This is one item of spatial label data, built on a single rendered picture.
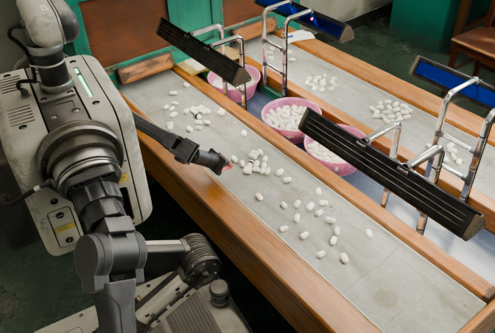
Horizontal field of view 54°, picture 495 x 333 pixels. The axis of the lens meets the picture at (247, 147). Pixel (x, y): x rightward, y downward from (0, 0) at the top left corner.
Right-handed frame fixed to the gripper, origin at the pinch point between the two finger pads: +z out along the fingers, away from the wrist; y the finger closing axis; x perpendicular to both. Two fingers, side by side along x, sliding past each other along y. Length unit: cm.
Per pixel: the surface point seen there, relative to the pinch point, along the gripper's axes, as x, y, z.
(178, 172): 12.0, 11.4, -11.4
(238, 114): -14.7, 29.2, 19.4
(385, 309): 3, -76, 4
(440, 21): -142, 96, 241
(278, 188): -3.0, -17.5, 10.0
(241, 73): -32.7, 10.1, -9.1
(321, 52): -60, 50, 72
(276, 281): 15, -50, -10
